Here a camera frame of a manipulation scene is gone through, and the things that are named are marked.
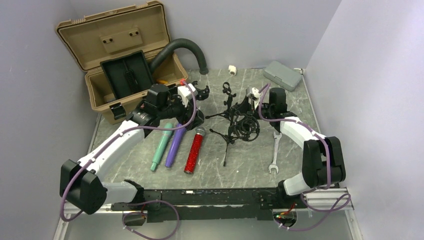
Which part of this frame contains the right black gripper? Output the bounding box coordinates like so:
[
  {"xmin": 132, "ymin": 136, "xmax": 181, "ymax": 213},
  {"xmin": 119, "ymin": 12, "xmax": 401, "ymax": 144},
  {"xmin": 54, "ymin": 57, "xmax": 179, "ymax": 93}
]
[{"xmin": 229, "ymin": 95, "xmax": 274, "ymax": 133}]

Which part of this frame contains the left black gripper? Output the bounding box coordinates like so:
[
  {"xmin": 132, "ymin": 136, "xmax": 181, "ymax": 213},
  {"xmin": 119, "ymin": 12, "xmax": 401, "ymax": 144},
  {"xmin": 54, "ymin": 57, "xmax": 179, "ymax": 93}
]
[{"xmin": 158, "ymin": 93, "xmax": 204, "ymax": 130}]

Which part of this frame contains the black tripod shock-mount stand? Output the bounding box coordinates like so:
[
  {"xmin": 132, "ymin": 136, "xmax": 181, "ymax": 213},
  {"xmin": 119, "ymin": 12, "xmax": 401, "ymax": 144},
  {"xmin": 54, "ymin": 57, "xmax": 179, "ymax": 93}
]
[{"xmin": 205, "ymin": 103, "xmax": 261, "ymax": 167}]

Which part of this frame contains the black round-base mic stand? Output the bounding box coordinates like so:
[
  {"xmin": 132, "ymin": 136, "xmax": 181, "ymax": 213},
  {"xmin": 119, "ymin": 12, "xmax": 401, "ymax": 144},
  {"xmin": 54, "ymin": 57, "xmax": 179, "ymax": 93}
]
[{"xmin": 181, "ymin": 80, "xmax": 211, "ymax": 131}]

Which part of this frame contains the black tripod mic stand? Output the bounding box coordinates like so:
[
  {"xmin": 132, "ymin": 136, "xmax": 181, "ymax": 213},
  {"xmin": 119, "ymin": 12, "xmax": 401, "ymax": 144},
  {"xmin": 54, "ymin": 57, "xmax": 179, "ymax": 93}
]
[{"xmin": 205, "ymin": 81, "xmax": 240, "ymax": 138}]

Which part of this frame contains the purple microphone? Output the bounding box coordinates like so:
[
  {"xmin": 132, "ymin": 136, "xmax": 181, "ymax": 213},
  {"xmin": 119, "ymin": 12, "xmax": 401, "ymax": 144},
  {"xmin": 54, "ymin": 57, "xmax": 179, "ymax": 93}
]
[{"xmin": 164, "ymin": 127, "xmax": 187, "ymax": 168}]

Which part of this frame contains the mint green microphone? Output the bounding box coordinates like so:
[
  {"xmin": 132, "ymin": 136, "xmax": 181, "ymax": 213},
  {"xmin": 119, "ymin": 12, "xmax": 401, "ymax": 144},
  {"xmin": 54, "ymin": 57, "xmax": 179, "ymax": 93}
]
[{"xmin": 150, "ymin": 122, "xmax": 174, "ymax": 172}]

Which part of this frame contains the red microphone silver grille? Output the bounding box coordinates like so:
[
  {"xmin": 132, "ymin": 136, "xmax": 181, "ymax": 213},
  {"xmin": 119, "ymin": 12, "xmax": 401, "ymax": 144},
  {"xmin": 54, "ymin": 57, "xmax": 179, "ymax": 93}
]
[{"xmin": 184, "ymin": 126, "xmax": 206, "ymax": 175}]

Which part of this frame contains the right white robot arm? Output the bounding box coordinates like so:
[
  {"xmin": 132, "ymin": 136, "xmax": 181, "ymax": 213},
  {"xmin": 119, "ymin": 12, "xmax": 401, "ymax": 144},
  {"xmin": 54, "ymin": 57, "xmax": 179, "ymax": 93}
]
[{"xmin": 238, "ymin": 87, "xmax": 346, "ymax": 208}]

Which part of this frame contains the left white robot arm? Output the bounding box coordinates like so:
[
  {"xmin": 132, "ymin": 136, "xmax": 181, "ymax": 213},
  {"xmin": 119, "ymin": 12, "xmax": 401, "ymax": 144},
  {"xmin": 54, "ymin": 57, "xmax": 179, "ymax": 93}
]
[{"xmin": 59, "ymin": 80, "xmax": 210, "ymax": 222}]

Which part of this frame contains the small white pipe fitting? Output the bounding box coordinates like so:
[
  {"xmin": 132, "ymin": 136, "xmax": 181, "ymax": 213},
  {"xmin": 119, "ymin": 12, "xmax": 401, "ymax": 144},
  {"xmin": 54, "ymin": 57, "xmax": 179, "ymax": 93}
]
[{"xmin": 228, "ymin": 65, "xmax": 237, "ymax": 76}]

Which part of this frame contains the silver open-end wrench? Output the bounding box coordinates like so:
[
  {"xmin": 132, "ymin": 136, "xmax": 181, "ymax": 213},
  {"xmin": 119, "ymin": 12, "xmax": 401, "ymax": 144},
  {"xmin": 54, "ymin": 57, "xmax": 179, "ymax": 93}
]
[{"xmin": 268, "ymin": 132, "xmax": 282, "ymax": 174}]

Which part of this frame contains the grey rectangular block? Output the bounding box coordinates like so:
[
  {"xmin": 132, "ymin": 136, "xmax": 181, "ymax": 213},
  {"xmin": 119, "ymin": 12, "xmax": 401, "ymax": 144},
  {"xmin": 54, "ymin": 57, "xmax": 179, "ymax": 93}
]
[{"xmin": 263, "ymin": 60, "xmax": 302, "ymax": 92}]

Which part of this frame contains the black tray in case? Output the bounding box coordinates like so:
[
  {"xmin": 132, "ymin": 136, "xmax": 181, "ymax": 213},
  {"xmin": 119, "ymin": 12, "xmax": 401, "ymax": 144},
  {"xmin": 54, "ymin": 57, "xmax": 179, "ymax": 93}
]
[{"xmin": 100, "ymin": 50, "xmax": 155, "ymax": 100}]

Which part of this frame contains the tan plastic tool case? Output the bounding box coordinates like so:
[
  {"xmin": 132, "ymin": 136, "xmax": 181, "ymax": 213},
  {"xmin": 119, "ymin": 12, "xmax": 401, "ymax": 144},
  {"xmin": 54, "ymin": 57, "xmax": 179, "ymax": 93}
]
[{"xmin": 56, "ymin": 0, "xmax": 171, "ymax": 125}]

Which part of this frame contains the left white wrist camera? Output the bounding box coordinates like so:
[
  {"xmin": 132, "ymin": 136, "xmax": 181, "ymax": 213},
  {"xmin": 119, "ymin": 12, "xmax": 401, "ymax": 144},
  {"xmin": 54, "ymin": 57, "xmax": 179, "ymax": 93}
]
[{"xmin": 177, "ymin": 78, "xmax": 198, "ymax": 107}]

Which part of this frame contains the black corrugated hose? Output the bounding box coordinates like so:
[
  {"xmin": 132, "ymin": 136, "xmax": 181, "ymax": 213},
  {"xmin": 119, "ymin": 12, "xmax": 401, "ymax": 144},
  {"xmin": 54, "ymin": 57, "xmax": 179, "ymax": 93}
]
[{"xmin": 148, "ymin": 38, "xmax": 210, "ymax": 76}]

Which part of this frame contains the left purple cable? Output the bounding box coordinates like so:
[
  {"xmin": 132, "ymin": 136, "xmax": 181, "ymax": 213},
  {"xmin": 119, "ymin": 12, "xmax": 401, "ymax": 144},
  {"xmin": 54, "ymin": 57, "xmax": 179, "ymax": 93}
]
[{"xmin": 58, "ymin": 81, "xmax": 198, "ymax": 240}]

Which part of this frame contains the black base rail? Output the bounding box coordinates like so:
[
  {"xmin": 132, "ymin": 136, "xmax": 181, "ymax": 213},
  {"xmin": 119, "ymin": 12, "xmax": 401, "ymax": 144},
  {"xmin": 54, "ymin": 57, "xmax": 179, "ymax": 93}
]
[{"xmin": 111, "ymin": 187, "xmax": 306, "ymax": 223}]

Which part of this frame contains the aluminium extrusion frame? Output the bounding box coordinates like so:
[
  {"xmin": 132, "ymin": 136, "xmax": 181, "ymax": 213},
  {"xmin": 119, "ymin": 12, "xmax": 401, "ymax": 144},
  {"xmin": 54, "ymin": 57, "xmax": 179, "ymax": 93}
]
[{"xmin": 52, "ymin": 114, "xmax": 355, "ymax": 240}]

